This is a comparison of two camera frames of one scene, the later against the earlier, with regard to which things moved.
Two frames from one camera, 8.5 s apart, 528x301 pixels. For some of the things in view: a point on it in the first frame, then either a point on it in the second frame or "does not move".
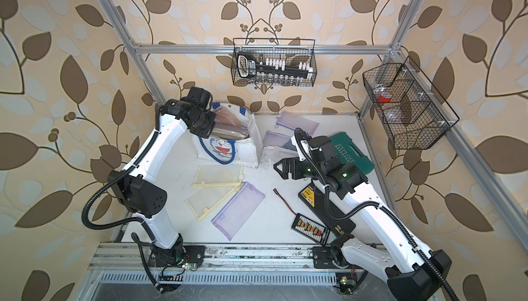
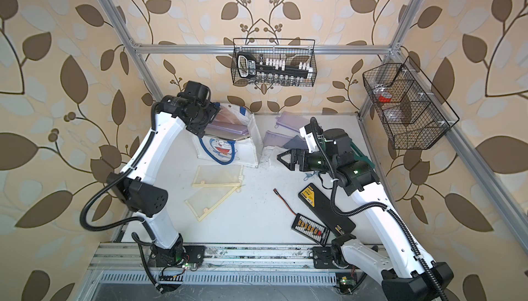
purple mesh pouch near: (275, 139) does not move
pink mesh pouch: (225, 119) does not move
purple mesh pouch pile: (236, 213) to (227, 128)
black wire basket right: (414, 115) does not move
